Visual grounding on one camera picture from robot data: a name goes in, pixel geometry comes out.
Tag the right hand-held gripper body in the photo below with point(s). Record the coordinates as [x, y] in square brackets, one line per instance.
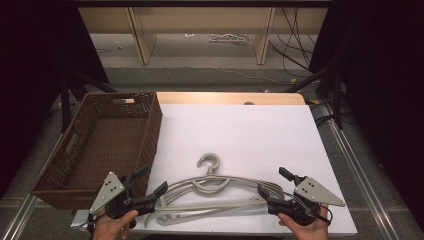
[313, 193]

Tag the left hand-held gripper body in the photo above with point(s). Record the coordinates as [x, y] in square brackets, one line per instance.
[108, 191]

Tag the grey plastic clothes hanger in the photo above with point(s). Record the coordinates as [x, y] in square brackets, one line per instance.
[210, 170]
[181, 218]

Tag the brown wicker basket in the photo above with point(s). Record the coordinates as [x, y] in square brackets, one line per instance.
[110, 143]

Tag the person's left hand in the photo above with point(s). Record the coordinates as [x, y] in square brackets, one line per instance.
[110, 228]

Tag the person's right hand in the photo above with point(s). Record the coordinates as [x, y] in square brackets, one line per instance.
[313, 231]

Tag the white table sheet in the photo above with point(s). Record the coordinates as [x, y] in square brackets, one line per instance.
[240, 133]

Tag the black metal stand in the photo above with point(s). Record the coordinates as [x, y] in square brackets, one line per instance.
[65, 100]
[337, 96]

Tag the light wooden shelf unit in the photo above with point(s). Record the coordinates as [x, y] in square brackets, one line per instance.
[143, 40]

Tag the white plastic floor clutter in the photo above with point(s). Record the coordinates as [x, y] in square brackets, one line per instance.
[229, 38]

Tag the metal floor rail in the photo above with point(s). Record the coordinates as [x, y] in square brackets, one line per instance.
[20, 213]
[360, 173]

